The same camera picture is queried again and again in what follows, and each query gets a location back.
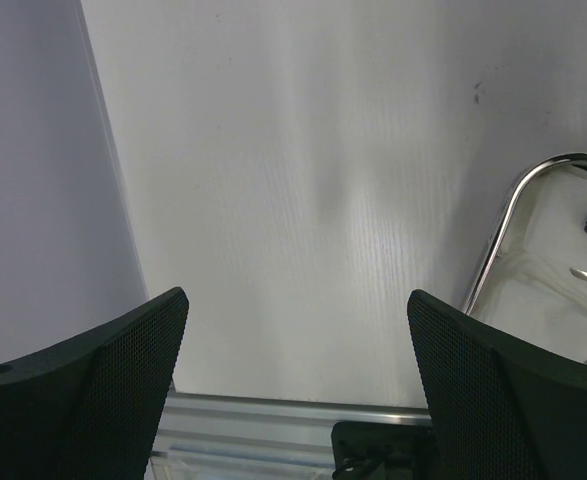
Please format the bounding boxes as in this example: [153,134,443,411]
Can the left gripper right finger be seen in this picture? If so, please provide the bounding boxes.
[407,290,587,479]

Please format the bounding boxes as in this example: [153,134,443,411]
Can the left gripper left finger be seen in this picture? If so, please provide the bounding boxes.
[0,287,189,479]

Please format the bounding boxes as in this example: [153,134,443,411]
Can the stainless steel tray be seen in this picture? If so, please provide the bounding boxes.
[462,153,587,365]

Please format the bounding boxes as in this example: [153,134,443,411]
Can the aluminium mounting rail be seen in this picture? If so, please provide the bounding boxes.
[150,391,430,479]

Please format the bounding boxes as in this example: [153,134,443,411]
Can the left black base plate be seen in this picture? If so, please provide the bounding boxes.
[331,421,446,480]

